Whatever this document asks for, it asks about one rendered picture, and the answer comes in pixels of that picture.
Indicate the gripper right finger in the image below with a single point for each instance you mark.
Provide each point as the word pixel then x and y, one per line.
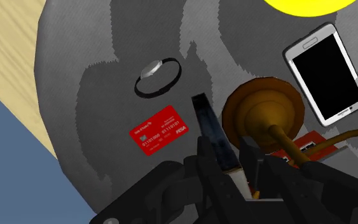
pixel 321 192

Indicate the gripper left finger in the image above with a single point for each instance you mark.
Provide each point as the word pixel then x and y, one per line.
pixel 172 189

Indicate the red flat box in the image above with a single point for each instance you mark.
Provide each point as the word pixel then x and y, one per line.
pixel 324 145

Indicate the red bank card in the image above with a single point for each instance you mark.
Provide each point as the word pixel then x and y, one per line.
pixel 160 130

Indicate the brown lamp stand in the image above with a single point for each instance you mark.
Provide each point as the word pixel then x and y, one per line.
pixel 259 108

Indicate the white smartphone with black screen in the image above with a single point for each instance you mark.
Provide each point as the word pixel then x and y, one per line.
pixel 326 77

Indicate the black wristwatch with silver face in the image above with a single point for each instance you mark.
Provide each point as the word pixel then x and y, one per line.
pixel 150 69

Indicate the round grey table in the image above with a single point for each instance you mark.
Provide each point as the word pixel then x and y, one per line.
pixel 73 46

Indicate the yellow round thing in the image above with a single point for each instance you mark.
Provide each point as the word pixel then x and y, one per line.
pixel 309 6

